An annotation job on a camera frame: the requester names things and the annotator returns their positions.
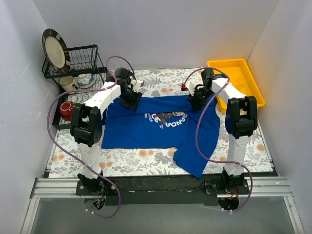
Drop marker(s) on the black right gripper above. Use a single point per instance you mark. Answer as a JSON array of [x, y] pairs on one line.
[[196, 101]]

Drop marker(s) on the aluminium frame rail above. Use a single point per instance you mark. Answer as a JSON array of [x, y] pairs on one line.
[[55, 209]]

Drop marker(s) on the beige ceramic mug purple inside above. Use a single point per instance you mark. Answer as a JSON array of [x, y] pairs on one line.
[[121, 72]]

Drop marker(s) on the yellow plastic bin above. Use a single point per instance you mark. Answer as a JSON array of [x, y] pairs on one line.
[[240, 76]]

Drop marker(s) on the black wire dish rack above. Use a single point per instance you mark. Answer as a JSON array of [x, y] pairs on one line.
[[86, 71]]

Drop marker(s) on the blue white teapot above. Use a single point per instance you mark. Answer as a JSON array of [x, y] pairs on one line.
[[85, 80]]

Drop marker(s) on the blue printed t shirt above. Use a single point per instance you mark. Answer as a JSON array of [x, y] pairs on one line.
[[165, 122]]

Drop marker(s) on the red cup in rack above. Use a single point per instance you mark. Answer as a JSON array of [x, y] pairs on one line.
[[66, 110]]

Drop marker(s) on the dark rimmed cream plate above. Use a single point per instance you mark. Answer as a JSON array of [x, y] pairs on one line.
[[56, 51]]

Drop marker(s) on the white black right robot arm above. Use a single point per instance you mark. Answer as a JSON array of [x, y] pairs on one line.
[[240, 121]]

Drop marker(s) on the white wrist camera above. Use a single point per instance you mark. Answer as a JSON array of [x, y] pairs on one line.
[[188, 86], [137, 84]]

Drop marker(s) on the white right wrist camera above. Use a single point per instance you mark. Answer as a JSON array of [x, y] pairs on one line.
[[188, 86]]

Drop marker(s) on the cream mug in rack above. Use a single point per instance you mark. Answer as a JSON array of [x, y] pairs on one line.
[[69, 83]]

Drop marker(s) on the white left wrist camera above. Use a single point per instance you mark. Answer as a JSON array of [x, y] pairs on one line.
[[137, 84]]

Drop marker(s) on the floral patterned table mat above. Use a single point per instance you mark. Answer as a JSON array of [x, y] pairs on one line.
[[158, 162]]

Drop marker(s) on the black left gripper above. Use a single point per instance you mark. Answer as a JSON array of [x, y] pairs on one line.
[[131, 101]]

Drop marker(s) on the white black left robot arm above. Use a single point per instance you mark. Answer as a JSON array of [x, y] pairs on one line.
[[87, 121]]

